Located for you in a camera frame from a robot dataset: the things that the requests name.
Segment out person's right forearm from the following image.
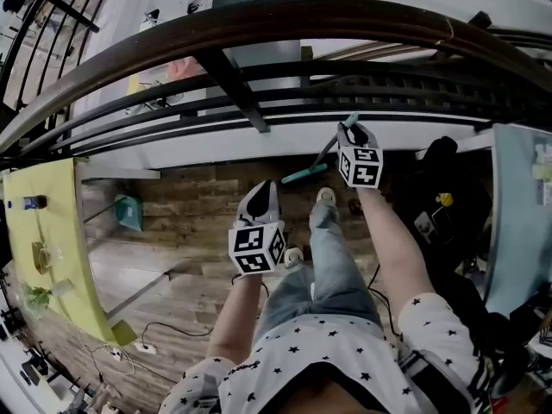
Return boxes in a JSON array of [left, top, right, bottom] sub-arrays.
[[356, 186, 435, 314]]

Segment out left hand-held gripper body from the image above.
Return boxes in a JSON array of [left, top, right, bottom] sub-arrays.
[[228, 220, 286, 276]]

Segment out green plant bouquet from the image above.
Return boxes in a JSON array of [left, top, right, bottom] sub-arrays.
[[20, 285, 53, 317]]

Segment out person's chest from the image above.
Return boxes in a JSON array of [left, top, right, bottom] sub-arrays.
[[297, 375, 392, 414]]

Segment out wooden staircase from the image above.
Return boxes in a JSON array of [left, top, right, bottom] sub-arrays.
[[312, 39, 497, 114]]

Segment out grey shoulder strap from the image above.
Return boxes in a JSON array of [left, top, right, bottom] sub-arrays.
[[398, 349, 475, 414]]

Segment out dark railing with wooden handrail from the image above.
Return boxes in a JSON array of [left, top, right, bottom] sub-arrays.
[[0, 0, 552, 167]]

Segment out black mesh office chair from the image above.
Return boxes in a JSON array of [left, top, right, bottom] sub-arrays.
[[448, 252, 544, 398]]

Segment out white vase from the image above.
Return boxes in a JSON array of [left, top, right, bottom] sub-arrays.
[[50, 277, 75, 298]]

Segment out white star print shirt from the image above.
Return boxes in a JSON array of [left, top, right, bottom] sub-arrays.
[[157, 291, 492, 414]]

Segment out table with light blue cloth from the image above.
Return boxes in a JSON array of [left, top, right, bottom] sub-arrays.
[[482, 122, 552, 318]]

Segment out teal dustpan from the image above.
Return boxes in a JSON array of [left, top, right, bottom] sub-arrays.
[[82, 193, 144, 233]]

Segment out black backpack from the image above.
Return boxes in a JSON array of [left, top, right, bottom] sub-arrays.
[[390, 135, 495, 284]]

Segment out pink bag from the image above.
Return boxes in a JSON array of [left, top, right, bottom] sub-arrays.
[[166, 56, 204, 82]]

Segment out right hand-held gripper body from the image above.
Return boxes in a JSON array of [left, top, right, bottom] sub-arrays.
[[337, 146, 384, 188]]

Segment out yellow-green tablecloth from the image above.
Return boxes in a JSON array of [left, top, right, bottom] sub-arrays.
[[2, 157, 139, 347]]

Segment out light blue jeans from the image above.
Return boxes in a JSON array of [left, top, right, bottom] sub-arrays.
[[254, 200, 385, 344]]

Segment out person's left forearm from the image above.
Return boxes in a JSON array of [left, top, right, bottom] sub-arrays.
[[205, 273, 271, 364]]

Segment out teal broom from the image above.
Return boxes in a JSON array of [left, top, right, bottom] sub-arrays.
[[280, 112, 360, 185]]

